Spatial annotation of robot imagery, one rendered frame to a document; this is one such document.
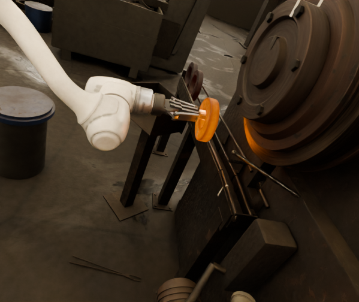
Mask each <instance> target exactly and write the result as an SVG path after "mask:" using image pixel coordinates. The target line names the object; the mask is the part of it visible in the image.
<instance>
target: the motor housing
mask: <svg viewBox="0 0 359 302"><path fill-rule="evenodd" d="M196 285H197V284H196V283H195V282H193V281H192V280H190V279H187V278H174V279H170V280H168V281H166V282H164V283H163V285H161V286H160V287H159V289H158V294H157V302H184V301H185V300H186V299H187V298H188V297H189V296H190V294H191V292H192V291H193V290H194V288H195V286H196ZM200 295H201V293H200ZM200 295H199V296H198V298H197V300H196V301H195V302H201V296H200Z"/></svg>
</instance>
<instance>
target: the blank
mask: <svg viewBox="0 0 359 302"><path fill-rule="evenodd" d="M200 110H205V111H206V119H205V120H203V119H198V121H197V122H195V138H196V139H197V140H198V141H203V142H208V141H209V140H210V139H211V138H212V137H213V134H214V133H215V131H216V127H217V125H218V120H219V103H218V101H217V100H216V99H213V98H206V99H205V100H204V101H203V102H202V104H201V105H200Z"/></svg>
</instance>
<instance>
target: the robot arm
mask: <svg viewBox="0 0 359 302"><path fill-rule="evenodd" d="M0 24H1V25H2V26H3V27H4V28H5V29H6V30H7V31H8V33H9V34H10V35H11V36H12V37H13V39H14V40H15V42H16V43H17V44H18V45H19V47H20V48H21V49H22V51H23V52H24V54H25V55H26V56H27V58H28V59H29V60H30V62H31V63H32V65H33V66H34V67H35V69H36V70H37V71H38V72H39V74H40V76H41V77H42V78H43V79H44V81H45V82H46V83H47V85H48V86H49V87H50V88H51V90H52V91H53V92H54V93H55V94H56V95H57V96H58V97H59V98H60V99H61V100H62V101H63V102H64V103H65V104H66V105H67V106H69V108H70V109H72V111H73V112H75V114H76V116H77V121H78V123H79V124H80V125H81V126H82V127H83V129H84V131H85V133H86V135H87V138H88V140H89V142H90V144H91V145H93V147H94V148H96V149H98V150H103V151H109V150H113V149H115V148H117V146H119V145H120V144H121V143H122V142H123V141H124V139H125V138H126V135H127V133H128V129H129V123H130V113H134V114H141V115H144V116H148V115H149V113H150V114H151V115H154V116H161V114H163V113H164V114H166V115H168V116H171V117H172V120H185V121H193V122H197V121H198V119H203V120H205V119H206V111H205V110H200V107H199V106H198V108H197V106H196V105H193V104H190V103H188V102H184V101H181V100H179V99H176V98H174V97H171V99H165V95H163V94H160V93H154V94H153V90H152V89H148V88H144V87H140V86H136V85H133V84H131V83H129V82H127V81H124V80H120V79H118V78H112V77H102V76H97V77H91V78H90V79H89V80H88V82H87V83H86V87H85V90H83V89H81V88H80V87H78V86H77V85H76V84H75V83H74V82H73V81H72V80H71V79H70V78H69V77H68V76H67V74H66V73H65V71H64V70H63V69H62V67H61V66H60V64H59V63H58V61H57V60H56V58H55V57H54V55H53V54H52V52H51V51H50V49H49V48H48V46H47V45H46V43H45V42H44V40H43V39H42V37H41V36H40V35H39V33H38V32H37V30H36V29H35V27H34V26H33V24H32V23H31V22H30V21H29V19H28V18H27V17H26V16H25V15H24V13H23V12H22V11H21V10H20V9H19V7H18V6H17V5H16V4H15V3H14V2H13V1H12V0H0Z"/></svg>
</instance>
